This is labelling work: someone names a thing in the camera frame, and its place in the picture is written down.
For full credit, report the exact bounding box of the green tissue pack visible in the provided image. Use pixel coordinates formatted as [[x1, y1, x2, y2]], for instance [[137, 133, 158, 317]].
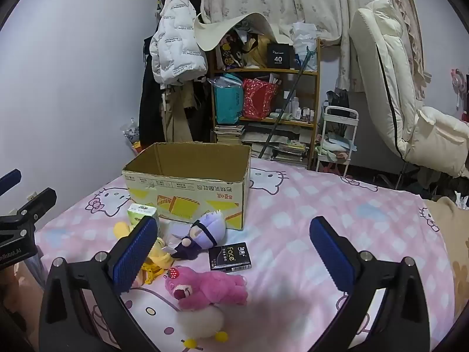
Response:
[[126, 204, 159, 228]]

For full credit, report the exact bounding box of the blue bag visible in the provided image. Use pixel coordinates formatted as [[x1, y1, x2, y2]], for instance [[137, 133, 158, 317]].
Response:
[[213, 74, 244, 125]]

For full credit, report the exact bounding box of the red bag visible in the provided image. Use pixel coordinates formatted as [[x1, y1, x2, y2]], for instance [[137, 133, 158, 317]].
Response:
[[242, 78, 280, 121]]

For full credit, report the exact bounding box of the purple-haired plush doll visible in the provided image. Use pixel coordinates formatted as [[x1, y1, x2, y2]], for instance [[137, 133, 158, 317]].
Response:
[[170, 210, 226, 260]]

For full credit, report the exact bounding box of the white trolley cart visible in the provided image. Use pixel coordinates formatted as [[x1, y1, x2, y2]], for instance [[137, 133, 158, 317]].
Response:
[[315, 106, 360, 177]]

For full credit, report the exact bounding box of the white puffer jacket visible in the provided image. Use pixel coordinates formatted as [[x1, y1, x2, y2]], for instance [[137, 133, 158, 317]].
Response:
[[149, 0, 209, 88]]

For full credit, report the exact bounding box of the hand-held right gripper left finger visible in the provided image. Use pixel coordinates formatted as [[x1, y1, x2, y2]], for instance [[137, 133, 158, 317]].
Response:
[[38, 216, 162, 352]]

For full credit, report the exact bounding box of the cream cloth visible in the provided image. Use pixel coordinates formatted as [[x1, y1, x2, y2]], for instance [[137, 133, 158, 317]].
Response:
[[194, 12, 294, 50]]

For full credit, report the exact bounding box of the black tissue pack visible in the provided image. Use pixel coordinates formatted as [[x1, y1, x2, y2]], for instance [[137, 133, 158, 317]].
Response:
[[208, 242, 253, 274]]

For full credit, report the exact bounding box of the beige hanging garment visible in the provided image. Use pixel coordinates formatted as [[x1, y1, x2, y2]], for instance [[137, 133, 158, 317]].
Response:
[[161, 84, 193, 143]]

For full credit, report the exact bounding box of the tan fleece blanket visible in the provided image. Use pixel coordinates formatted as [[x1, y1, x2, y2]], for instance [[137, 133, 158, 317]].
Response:
[[421, 196, 469, 319]]

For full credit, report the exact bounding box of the pink cat-print blanket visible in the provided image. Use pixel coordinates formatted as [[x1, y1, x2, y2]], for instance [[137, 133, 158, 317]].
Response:
[[0, 158, 458, 352]]

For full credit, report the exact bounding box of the row of small bottles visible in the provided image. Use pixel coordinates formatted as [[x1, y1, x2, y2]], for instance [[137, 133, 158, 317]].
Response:
[[289, 95, 316, 121]]

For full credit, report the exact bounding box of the white plastic bag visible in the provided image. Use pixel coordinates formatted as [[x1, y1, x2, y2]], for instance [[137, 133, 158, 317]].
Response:
[[291, 22, 317, 72]]

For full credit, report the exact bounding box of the white plush with yellow feet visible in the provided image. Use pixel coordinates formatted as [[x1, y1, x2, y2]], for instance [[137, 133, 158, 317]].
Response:
[[176, 302, 230, 349]]

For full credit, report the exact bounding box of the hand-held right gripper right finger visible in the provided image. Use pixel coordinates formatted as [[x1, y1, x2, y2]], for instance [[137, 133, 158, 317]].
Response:
[[309, 216, 431, 352]]

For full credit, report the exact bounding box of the printed cardboard box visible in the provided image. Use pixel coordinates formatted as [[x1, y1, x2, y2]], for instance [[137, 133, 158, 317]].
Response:
[[122, 142, 252, 231]]

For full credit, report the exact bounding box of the pile of books and papers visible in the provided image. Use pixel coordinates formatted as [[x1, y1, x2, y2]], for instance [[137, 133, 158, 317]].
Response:
[[242, 132, 306, 164]]

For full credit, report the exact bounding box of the wooden shelf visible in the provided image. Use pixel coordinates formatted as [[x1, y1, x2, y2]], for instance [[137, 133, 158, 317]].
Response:
[[210, 38, 322, 171]]

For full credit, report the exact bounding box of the pink bear plush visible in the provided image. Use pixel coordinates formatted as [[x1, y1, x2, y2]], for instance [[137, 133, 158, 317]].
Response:
[[164, 265, 249, 312]]

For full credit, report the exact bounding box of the black box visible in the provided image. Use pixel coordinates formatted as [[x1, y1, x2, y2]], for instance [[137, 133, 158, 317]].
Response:
[[266, 43, 295, 70]]

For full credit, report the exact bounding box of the stack of books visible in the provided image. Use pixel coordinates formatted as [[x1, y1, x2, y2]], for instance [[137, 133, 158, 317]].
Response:
[[214, 125, 245, 145]]

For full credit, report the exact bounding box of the teal-handled pole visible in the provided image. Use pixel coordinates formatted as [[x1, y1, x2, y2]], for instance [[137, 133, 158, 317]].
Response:
[[262, 44, 316, 160]]

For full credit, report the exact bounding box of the black hanging coat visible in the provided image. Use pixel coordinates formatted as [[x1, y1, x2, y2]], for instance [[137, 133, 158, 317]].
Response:
[[139, 37, 165, 151]]

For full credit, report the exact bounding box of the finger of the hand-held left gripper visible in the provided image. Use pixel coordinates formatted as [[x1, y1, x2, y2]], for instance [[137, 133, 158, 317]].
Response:
[[0, 169, 23, 197], [7, 187, 58, 243]]

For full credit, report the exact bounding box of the pink fan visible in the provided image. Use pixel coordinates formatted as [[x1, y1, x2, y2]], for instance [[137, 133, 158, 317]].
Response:
[[451, 68, 469, 121]]

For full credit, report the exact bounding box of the cream padded chair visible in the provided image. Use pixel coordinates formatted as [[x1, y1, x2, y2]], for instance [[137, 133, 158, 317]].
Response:
[[348, 0, 469, 178]]

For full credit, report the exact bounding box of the yellow and black print bag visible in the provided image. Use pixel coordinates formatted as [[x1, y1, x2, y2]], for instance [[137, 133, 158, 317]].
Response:
[[219, 31, 250, 70]]

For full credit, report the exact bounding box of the yellow bear plush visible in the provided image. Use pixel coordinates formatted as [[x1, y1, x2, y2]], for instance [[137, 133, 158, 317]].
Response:
[[113, 221, 176, 287]]

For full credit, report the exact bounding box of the clear plastic bag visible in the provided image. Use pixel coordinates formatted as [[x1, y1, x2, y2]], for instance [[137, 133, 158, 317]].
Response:
[[122, 119, 142, 155]]

